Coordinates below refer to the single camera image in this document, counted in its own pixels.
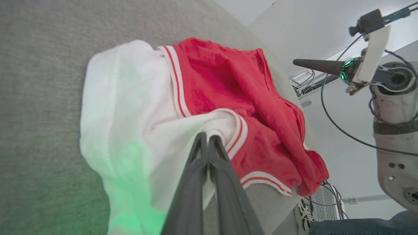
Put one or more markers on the blue jeans leg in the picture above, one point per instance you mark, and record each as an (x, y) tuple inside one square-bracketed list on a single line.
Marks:
[(359, 227)]

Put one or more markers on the red and white garment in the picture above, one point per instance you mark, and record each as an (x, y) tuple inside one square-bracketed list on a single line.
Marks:
[(212, 81)]

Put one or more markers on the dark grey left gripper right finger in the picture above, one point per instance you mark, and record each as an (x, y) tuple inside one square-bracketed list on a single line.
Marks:
[(228, 195)]

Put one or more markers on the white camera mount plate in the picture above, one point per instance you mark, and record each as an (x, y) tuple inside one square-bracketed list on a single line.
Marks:
[(374, 52)]

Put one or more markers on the white robot arm with camera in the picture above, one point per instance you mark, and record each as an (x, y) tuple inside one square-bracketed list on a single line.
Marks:
[(321, 93)]

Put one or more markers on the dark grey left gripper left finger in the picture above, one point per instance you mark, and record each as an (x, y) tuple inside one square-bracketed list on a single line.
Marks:
[(192, 189)]

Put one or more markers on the white perforated box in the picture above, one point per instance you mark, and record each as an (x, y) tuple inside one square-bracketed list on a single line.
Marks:
[(325, 202)]

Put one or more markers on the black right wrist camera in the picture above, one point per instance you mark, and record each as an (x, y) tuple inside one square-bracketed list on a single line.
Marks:
[(369, 22)]

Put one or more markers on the white black sneaker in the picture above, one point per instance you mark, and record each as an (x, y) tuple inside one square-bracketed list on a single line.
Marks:
[(305, 215)]

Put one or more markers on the white horizontal wall conduit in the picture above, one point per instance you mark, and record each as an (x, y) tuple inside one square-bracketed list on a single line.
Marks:
[(365, 198)]

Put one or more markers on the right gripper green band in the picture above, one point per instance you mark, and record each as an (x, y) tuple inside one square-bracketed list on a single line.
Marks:
[(350, 70)]

